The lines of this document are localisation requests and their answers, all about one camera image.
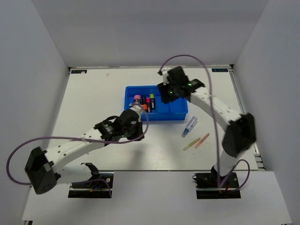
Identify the black highlighter yellow cap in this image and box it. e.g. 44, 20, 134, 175
150, 93, 156, 110

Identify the glue stick pink cap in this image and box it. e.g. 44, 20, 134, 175
134, 95, 141, 105

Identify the black highlighter orange cap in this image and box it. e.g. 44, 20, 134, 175
141, 96, 148, 112

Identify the black highlighter pink cap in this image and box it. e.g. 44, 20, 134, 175
146, 97, 152, 113

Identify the thin yellow highlighter pen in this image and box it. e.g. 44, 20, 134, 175
183, 137, 201, 151

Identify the thin orange highlighter pen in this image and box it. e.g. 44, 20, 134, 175
195, 133, 210, 149

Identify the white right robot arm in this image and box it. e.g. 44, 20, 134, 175
157, 66, 256, 187

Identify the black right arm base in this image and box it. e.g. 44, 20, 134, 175
193, 172, 241, 200

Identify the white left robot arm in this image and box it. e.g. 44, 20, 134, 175
25, 105, 144, 195

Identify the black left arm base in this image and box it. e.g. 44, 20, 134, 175
68, 172, 114, 199

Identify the blue plastic divided tray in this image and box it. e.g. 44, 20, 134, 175
124, 85, 188, 121

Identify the right blue corner label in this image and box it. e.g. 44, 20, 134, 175
211, 68, 228, 73

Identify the blue corner label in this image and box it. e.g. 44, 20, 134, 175
211, 68, 228, 73
71, 70, 87, 74

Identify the left blue corner label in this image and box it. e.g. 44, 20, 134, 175
71, 70, 87, 74

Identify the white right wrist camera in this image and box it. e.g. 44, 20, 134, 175
158, 67, 171, 85

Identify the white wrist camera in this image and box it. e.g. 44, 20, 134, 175
129, 103, 144, 122
158, 67, 171, 85

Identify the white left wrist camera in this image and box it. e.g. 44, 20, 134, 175
129, 103, 144, 122

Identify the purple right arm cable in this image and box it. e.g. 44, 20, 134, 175
160, 54, 250, 193

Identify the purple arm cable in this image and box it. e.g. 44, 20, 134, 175
160, 54, 250, 193
6, 104, 150, 197

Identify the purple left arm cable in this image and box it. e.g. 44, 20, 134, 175
6, 104, 150, 197

